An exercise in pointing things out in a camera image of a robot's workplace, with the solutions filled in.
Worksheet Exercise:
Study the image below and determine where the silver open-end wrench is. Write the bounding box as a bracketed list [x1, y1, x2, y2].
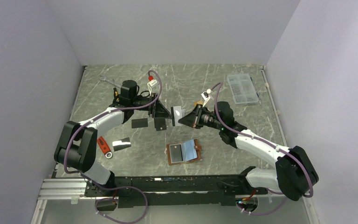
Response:
[99, 75, 121, 88]

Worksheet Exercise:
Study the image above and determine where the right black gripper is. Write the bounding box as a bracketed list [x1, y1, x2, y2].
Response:
[178, 104, 223, 131]

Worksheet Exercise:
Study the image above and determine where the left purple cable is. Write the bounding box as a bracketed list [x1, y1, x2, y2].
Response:
[63, 70, 163, 174]

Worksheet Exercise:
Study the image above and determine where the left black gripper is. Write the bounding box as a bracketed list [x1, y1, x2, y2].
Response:
[131, 93, 173, 119]

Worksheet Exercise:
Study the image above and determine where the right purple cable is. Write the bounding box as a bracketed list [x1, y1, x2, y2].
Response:
[210, 82, 314, 198]

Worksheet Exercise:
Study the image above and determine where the black card with chip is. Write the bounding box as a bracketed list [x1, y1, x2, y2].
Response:
[153, 118, 167, 131]

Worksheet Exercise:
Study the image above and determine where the yellow black screwdriver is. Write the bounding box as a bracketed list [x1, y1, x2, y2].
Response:
[113, 87, 118, 98]

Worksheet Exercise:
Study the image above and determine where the black silver credit card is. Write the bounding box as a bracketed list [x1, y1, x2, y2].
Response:
[112, 137, 131, 152]

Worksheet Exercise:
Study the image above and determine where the silver striped credit card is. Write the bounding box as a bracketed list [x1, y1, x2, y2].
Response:
[171, 106, 186, 126]

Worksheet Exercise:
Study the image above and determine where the red handled adjustable wrench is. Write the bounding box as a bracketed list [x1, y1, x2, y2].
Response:
[97, 136, 113, 159]

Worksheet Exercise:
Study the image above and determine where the purple cable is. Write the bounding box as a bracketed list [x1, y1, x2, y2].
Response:
[210, 82, 314, 198]
[63, 70, 163, 174]

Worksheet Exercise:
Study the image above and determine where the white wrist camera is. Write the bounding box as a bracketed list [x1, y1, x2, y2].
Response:
[147, 76, 159, 89]
[201, 89, 213, 107]

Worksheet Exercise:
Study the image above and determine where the orange credit card stack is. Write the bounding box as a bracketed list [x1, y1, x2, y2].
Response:
[194, 101, 203, 106]

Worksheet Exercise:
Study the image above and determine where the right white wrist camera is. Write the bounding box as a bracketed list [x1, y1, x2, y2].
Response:
[201, 89, 213, 107]

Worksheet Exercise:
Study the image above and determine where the aluminium rail frame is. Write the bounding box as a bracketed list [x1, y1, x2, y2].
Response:
[32, 178, 319, 224]

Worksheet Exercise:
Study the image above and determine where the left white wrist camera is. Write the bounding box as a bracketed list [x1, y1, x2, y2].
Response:
[147, 76, 159, 89]

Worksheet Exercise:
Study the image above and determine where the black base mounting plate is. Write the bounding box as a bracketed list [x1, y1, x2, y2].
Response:
[84, 175, 267, 208]

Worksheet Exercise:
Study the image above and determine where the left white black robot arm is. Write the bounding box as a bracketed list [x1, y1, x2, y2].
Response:
[54, 80, 173, 196]

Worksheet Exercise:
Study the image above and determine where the brown leather card holder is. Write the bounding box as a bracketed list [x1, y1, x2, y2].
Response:
[165, 139, 202, 165]

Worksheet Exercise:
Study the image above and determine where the clear plastic organizer box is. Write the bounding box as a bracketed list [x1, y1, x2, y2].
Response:
[227, 73, 259, 105]

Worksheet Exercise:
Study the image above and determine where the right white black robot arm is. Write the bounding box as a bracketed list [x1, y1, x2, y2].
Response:
[178, 101, 319, 201]

